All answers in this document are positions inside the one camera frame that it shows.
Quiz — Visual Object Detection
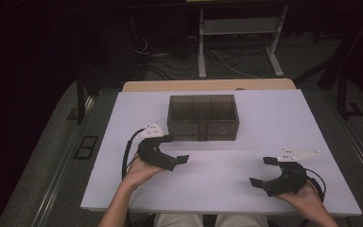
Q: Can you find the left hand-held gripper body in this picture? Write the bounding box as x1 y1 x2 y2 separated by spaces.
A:
135 122 178 172

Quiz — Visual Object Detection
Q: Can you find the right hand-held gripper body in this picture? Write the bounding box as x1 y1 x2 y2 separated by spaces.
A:
263 147 321 197

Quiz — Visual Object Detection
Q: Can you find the smoky transparent drawer organizer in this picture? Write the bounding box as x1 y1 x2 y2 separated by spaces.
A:
166 94 240 142

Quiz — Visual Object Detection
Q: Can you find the person's right hand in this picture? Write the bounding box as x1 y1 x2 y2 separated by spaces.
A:
275 183 327 218

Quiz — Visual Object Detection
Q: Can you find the person's left hand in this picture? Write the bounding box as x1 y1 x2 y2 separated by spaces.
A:
121 152 164 192

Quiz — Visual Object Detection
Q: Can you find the white board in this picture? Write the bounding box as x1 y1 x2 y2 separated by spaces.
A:
79 89 363 217

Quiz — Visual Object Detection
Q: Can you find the person's right leg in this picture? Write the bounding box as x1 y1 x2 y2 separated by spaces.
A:
216 213 269 227

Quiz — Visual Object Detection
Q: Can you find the person's leg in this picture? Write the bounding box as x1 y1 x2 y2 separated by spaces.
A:
216 213 269 227
153 213 204 227

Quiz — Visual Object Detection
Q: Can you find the person's left leg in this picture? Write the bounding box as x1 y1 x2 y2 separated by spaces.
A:
153 213 204 227

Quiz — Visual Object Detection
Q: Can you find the wooden table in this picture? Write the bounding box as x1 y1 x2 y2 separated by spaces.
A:
121 79 297 93

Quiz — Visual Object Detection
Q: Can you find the dark metal stand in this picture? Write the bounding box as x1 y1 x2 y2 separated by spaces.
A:
75 72 103 125
337 72 363 120

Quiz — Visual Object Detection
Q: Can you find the grey metal stand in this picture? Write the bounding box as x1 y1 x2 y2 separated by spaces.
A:
198 4 286 79

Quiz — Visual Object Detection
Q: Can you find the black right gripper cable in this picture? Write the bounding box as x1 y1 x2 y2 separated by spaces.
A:
305 168 327 203

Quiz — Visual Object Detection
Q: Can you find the bundle of black floor cables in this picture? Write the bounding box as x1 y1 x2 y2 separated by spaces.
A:
131 36 244 81

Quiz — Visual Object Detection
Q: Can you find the white floor cable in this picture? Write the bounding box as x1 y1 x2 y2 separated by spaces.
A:
212 48 261 79

